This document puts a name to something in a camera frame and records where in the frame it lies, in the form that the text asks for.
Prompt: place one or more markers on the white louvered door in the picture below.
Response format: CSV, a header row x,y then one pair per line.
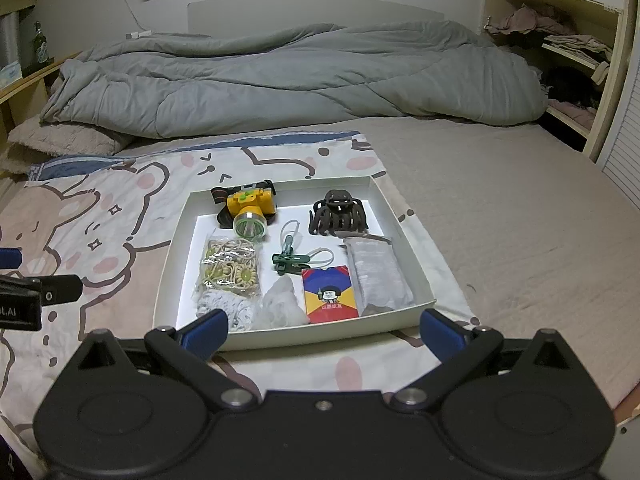
x,y
627,160

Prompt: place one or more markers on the light blue tissue box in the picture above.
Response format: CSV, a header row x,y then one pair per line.
x,y
10,75

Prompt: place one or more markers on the yellow headlamp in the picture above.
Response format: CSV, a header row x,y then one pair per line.
x,y
250,205

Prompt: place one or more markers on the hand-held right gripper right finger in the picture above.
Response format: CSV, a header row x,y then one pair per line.
x,y
440,332

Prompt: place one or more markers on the dark clothes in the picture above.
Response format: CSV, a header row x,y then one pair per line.
x,y
570,87

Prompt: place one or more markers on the white lace scrunchie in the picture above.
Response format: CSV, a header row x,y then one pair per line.
x,y
235,312

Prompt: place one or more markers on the green glass bottle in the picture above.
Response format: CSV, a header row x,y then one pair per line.
x,y
42,50

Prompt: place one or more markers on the colourful playing card box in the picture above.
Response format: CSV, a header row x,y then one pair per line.
x,y
330,295

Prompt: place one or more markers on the pink folded clothes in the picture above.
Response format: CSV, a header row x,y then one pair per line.
x,y
575,115

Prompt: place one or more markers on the beige fluffy pillow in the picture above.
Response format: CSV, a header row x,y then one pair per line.
x,y
55,142

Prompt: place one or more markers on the wooden bedside shelf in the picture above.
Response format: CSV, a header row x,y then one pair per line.
x,y
20,105

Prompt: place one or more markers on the green clip with white loop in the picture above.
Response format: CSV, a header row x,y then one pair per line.
x,y
292,261
287,249

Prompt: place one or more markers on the white cardboard box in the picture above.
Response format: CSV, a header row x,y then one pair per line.
x,y
320,340

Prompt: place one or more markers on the beige folded clothes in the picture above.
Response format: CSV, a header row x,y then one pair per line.
x,y
580,45

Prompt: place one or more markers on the printed bear blanket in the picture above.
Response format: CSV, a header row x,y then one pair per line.
x,y
125,210

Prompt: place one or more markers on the cream open shelf unit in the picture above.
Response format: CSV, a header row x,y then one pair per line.
x,y
607,110

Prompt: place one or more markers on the grey packet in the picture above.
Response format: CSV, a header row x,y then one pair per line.
x,y
380,275

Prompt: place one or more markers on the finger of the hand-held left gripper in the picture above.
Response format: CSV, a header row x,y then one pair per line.
x,y
11,257
60,289

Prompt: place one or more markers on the dark brown hair claw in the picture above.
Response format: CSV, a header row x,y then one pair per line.
x,y
340,215

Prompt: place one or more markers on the silvery sheet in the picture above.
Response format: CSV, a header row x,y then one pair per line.
x,y
9,35

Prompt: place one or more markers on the grey-green duvet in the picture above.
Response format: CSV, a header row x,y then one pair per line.
x,y
275,85

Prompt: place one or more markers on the pink crumpled clothes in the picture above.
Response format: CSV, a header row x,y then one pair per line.
x,y
525,20

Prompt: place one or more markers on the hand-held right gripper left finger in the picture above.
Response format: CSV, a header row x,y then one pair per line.
x,y
205,332

